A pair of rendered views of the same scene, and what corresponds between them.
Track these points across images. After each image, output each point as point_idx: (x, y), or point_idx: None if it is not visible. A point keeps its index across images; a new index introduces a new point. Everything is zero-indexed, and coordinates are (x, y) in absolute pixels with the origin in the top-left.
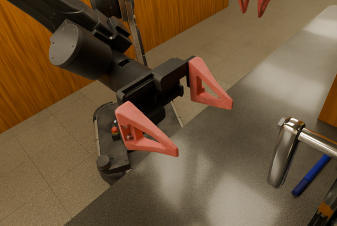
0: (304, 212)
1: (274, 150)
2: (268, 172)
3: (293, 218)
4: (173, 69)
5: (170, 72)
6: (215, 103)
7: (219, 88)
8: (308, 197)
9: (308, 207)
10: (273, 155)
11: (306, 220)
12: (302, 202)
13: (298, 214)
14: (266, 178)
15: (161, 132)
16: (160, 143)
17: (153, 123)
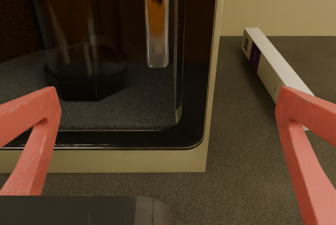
0: (73, 188)
1: None
2: (167, 44)
3: (91, 193)
4: (8, 208)
5: (58, 197)
6: (44, 160)
7: (22, 99)
8: (46, 192)
9: (63, 187)
10: (166, 4)
11: (83, 182)
12: (58, 195)
13: (81, 192)
14: (166, 59)
15: (312, 99)
16: (299, 158)
17: (332, 111)
